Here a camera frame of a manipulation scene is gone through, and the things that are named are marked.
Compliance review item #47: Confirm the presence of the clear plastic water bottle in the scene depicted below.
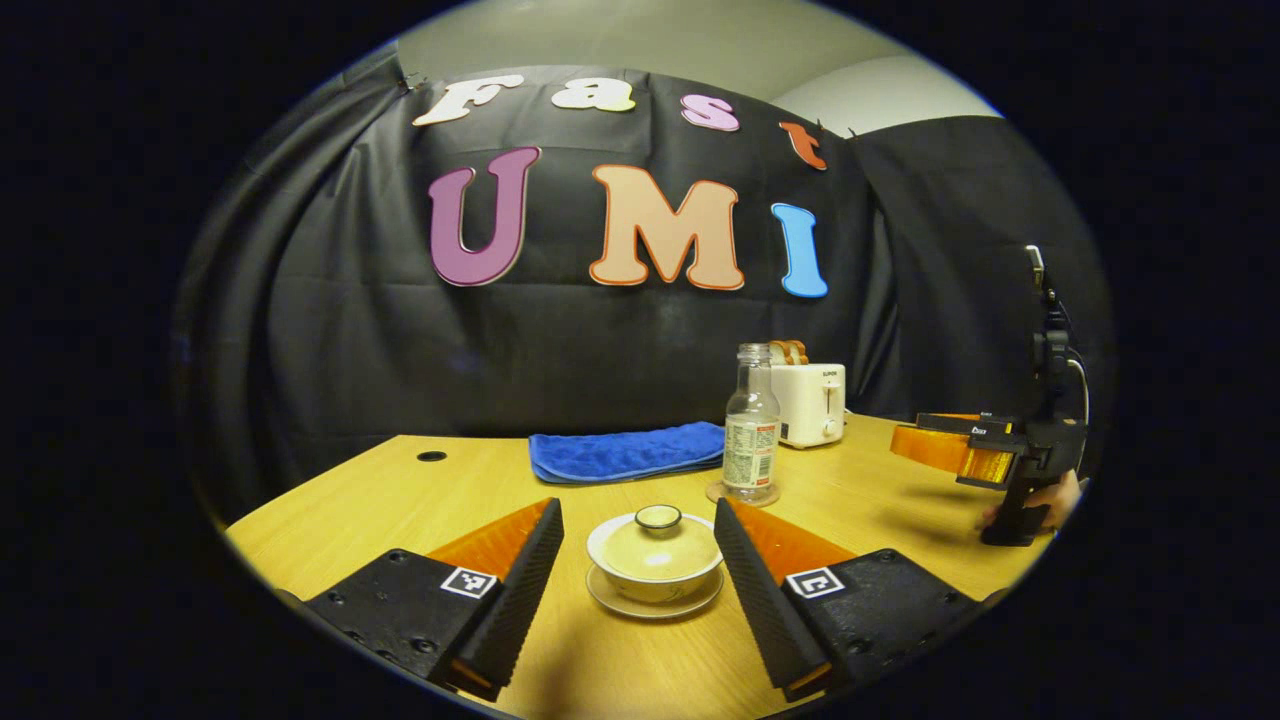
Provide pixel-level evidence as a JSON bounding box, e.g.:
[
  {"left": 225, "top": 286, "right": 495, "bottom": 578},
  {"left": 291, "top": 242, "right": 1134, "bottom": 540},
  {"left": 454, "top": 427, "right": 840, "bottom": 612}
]
[{"left": 722, "top": 343, "right": 783, "bottom": 506}]

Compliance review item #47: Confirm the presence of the black backdrop cloth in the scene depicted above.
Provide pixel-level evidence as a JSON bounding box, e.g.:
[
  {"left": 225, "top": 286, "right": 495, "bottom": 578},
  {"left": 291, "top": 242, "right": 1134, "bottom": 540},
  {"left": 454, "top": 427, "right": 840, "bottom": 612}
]
[{"left": 170, "top": 45, "right": 1116, "bottom": 521}]

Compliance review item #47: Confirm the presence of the blue folded towel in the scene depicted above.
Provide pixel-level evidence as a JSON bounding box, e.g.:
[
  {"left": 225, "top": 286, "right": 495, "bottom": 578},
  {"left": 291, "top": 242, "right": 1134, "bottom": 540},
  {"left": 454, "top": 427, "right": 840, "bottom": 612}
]
[{"left": 528, "top": 421, "right": 727, "bottom": 485}]

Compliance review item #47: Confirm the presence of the cream toaster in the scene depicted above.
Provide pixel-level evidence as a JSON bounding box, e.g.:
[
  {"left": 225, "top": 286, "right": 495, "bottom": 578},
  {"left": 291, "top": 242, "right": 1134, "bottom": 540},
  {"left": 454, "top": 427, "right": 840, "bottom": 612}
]
[{"left": 770, "top": 362, "right": 847, "bottom": 449}]

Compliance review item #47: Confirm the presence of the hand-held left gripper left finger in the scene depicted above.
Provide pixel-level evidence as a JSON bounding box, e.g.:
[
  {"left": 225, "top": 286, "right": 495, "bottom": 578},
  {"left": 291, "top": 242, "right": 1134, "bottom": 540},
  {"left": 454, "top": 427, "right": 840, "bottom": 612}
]
[{"left": 305, "top": 497, "right": 566, "bottom": 703}]

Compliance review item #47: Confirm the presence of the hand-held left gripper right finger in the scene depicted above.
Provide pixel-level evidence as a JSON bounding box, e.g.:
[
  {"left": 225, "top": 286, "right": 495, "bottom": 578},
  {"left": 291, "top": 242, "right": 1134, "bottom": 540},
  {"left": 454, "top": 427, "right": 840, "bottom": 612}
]
[{"left": 713, "top": 497, "right": 991, "bottom": 703}]

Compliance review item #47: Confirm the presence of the beige teacup lid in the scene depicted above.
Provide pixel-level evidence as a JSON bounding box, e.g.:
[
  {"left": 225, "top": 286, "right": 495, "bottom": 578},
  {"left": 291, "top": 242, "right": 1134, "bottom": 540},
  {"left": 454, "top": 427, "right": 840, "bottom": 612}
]
[{"left": 602, "top": 504, "right": 721, "bottom": 581}]

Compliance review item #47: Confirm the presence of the round cork coaster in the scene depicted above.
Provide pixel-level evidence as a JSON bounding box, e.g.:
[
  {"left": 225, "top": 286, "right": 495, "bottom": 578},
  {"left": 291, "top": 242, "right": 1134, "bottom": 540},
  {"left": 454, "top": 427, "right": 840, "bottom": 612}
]
[{"left": 705, "top": 480, "right": 783, "bottom": 509}]

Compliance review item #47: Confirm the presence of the beige ceramic teacup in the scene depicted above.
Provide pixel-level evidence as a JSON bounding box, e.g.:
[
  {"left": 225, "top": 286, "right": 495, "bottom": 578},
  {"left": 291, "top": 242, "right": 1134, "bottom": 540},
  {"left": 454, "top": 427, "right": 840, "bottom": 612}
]
[{"left": 586, "top": 512, "right": 725, "bottom": 605}]

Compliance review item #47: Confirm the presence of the beige ceramic saucer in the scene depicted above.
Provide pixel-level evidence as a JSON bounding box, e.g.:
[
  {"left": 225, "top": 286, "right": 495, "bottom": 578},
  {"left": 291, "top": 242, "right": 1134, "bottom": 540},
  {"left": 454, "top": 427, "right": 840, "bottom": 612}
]
[{"left": 586, "top": 565, "right": 725, "bottom": 621}]

